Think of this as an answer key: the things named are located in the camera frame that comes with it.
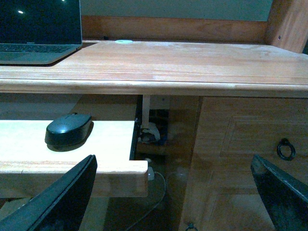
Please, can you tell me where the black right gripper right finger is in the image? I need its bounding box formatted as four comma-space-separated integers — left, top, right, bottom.
251, 155, 308, 231

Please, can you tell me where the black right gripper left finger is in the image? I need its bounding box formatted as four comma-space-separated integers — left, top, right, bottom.
0, 155, 97, 231

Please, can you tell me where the wooden pull-out keyboard tray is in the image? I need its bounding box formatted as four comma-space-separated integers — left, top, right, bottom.
0, 120, 148, 198

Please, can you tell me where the black computer mouse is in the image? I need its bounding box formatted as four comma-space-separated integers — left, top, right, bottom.
45, 113, 91, 147

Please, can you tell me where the low wooden shelf with clutter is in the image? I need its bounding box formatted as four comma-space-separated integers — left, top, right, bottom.
137, 109, 169, 155

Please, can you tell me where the wooden desk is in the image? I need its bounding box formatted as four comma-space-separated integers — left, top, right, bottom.
0, 0, 308, 231

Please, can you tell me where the grey open laptop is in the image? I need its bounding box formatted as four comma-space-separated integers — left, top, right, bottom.
0, 0, 82, 65

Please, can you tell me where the black ring drawer handle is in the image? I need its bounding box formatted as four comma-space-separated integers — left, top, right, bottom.
276, 138, 296, 161

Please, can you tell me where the grey cable on floor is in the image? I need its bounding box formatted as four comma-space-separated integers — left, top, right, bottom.
125, 171, 167, 231

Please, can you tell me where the white cable grommet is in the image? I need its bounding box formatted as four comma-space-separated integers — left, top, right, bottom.
115, 39, 133, 44

